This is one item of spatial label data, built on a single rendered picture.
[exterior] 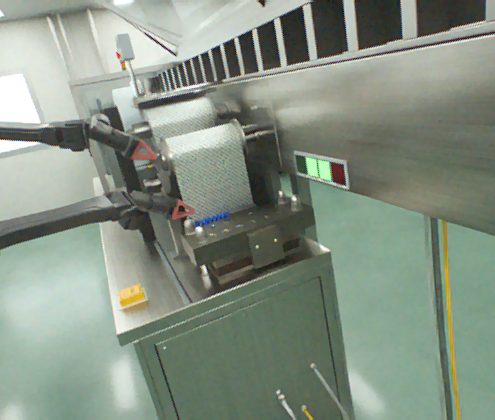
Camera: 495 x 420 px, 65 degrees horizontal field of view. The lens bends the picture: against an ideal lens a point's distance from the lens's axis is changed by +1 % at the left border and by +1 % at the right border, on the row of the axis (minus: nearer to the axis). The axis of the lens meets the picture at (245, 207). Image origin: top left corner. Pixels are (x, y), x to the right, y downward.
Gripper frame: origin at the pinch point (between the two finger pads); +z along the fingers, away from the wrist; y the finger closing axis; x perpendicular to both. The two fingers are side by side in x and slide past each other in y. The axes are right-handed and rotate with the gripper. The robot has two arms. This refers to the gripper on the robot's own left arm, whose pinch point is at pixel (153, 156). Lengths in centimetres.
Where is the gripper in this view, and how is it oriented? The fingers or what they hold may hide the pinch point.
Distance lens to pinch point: 128.8
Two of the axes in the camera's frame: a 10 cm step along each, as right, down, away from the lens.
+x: 4.5, -8.9, -1.0
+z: 7.9, 3.4, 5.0
